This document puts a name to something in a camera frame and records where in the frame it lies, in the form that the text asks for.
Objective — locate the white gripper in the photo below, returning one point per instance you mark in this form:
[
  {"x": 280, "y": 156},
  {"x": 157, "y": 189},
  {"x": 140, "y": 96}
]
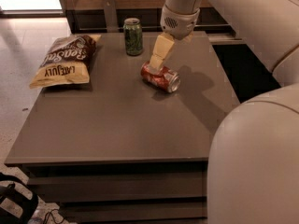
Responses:
[{"x": 180, "y": 23}]

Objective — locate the red coke can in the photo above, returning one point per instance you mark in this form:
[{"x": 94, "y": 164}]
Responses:
[{"x": 166, "y": 79}]

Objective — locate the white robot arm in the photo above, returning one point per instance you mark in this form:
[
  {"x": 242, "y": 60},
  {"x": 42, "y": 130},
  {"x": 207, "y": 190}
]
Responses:
[{"x": 253, "y": 164}]

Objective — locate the green soda can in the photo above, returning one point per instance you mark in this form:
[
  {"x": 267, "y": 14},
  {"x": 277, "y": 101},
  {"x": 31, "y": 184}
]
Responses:
[{"x": 133, "y": 36}]

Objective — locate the wooden counter panel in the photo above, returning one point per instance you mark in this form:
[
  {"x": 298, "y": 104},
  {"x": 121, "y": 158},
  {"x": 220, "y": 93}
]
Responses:
[{"x": 90, "y": 16}]

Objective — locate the brown yellow chip bag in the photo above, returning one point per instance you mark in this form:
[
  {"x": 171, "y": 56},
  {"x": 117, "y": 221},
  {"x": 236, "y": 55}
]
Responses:
[{"x": 67, "y": 61}]

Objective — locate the grey drawer cabinet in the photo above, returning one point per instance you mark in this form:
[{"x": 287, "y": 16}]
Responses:
[{"x": 118, "y": 150}]

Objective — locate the left metal bracket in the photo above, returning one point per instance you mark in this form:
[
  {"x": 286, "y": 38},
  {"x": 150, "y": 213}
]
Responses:
[{"x": 110, "y": 16}]

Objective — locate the black bag with straps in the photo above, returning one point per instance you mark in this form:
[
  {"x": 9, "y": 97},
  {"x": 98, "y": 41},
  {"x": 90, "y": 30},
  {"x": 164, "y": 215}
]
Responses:
[{"x": 27, "y": 205}]

